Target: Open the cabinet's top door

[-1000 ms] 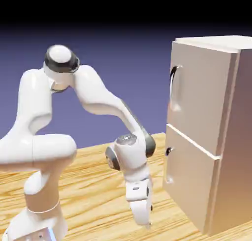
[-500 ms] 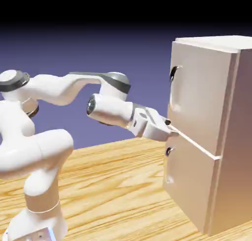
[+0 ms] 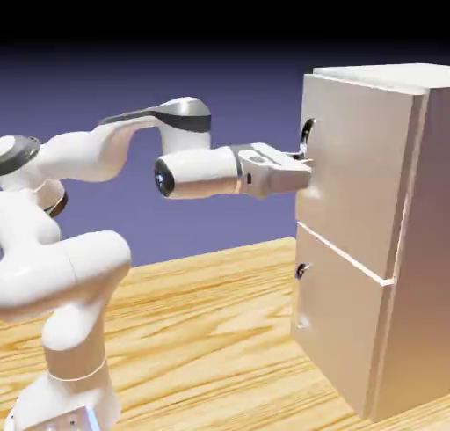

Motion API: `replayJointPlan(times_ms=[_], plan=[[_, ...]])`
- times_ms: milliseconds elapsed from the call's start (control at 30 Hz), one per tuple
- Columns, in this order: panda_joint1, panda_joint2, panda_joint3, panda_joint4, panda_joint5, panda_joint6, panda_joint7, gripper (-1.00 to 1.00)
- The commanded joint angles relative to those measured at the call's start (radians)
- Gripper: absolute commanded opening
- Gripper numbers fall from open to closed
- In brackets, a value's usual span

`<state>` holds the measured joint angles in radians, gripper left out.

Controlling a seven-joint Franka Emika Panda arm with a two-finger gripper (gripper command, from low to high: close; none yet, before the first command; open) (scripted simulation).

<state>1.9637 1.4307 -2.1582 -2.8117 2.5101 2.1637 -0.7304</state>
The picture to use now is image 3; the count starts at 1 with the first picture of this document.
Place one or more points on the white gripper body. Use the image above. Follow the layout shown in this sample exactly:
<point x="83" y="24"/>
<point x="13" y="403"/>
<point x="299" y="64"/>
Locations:
<point x="288" y="177"/>

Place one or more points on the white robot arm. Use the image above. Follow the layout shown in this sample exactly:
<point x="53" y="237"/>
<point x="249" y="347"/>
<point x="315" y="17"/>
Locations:
<point x="88" y="262"/>

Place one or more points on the tall pale cabinet door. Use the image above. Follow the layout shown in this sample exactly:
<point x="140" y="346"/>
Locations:
<point x="355" y="177"/>

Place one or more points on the short pale cabinet door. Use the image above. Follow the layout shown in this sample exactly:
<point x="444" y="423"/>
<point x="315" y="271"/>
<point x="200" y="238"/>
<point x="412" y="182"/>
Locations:
<point x="337" y="318"/>

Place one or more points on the pale wooden cabinet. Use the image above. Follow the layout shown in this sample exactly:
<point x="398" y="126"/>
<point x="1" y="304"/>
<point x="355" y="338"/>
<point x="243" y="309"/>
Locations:
<point x="422" y="262"/>

